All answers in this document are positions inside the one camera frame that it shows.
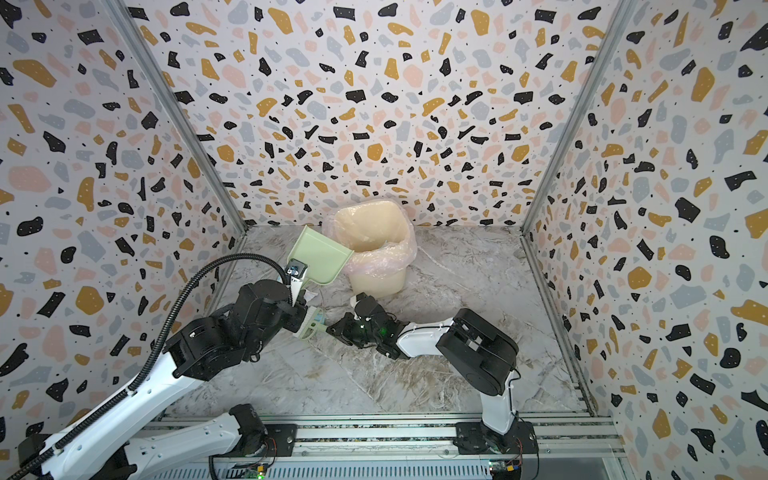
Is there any green dustpan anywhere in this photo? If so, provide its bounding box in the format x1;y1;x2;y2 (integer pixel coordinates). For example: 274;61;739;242
287;226;353;285

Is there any corner aluminium post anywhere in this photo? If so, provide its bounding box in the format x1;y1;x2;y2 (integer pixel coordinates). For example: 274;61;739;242
521;0;637;236
104;1;247;236

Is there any green hand brush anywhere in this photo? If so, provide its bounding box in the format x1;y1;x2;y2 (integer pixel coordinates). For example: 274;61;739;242
295;306;326;340

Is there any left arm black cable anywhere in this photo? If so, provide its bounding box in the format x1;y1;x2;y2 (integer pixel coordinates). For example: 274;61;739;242
5;253;292;480

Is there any pink plastic bin liner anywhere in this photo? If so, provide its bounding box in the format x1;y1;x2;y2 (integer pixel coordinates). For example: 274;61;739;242
326;198;419;278

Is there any right corner aluminium post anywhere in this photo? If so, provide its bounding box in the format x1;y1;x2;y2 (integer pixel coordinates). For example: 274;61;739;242
521;0;637;236

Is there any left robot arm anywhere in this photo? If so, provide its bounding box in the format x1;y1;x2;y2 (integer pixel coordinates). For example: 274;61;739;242
13;279;309;479

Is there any left corner aluminium post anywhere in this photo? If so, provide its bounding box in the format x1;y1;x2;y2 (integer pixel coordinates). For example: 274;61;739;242
104;1;247;236

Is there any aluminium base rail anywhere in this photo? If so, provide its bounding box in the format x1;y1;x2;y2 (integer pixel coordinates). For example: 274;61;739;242
144;412;634;479

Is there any cream trash bin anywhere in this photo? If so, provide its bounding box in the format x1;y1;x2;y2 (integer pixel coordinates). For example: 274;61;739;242
329;199;418;301

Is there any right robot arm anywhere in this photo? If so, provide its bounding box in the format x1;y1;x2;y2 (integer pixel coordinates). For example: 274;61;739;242
326;293;539;455

